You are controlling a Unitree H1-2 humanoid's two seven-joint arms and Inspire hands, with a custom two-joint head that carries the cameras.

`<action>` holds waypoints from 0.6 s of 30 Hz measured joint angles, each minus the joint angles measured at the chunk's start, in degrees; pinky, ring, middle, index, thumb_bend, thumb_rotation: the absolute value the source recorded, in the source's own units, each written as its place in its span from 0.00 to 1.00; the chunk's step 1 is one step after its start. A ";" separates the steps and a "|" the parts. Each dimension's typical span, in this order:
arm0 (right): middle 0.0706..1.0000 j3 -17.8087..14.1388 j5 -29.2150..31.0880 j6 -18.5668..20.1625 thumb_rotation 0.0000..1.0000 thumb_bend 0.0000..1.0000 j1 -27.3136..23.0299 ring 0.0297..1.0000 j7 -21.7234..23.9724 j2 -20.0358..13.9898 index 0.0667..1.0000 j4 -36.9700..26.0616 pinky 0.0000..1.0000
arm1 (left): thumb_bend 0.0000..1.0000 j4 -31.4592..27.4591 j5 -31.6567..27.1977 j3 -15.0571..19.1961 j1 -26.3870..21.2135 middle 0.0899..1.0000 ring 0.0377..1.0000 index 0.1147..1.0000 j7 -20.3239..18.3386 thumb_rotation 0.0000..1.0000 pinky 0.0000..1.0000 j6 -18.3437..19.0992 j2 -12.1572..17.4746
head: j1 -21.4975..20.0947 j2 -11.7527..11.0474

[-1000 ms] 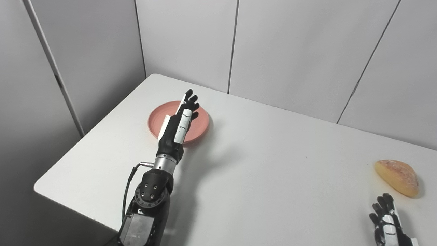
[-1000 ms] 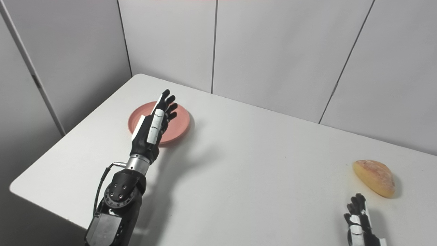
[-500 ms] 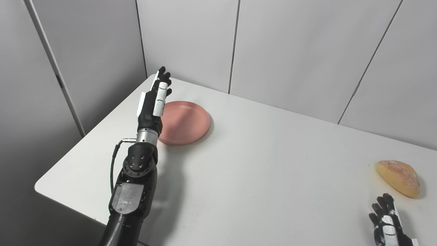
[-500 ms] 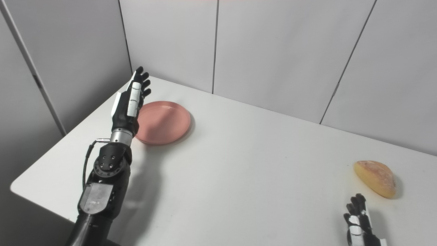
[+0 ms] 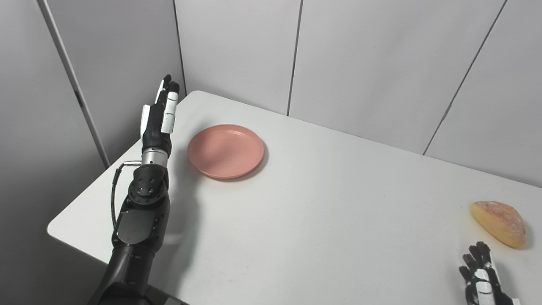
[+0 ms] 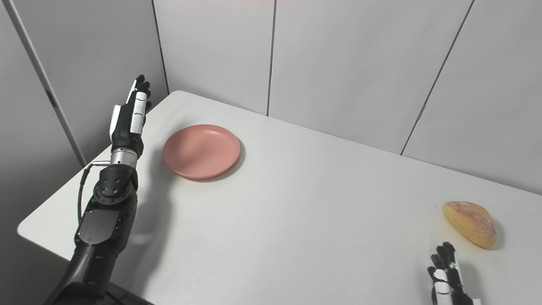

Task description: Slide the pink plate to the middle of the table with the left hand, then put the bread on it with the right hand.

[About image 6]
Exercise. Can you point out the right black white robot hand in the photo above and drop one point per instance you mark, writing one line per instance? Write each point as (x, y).
(449, 284)

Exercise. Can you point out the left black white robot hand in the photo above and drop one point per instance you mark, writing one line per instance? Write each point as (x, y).
(127, 127)

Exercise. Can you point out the golden bread roll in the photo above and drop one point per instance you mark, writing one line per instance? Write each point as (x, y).
(472, 222)

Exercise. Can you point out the pink round plate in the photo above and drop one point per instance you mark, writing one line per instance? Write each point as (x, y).
(201, 150)

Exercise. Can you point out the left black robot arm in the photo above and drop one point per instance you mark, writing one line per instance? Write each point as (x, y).
(103, 224)

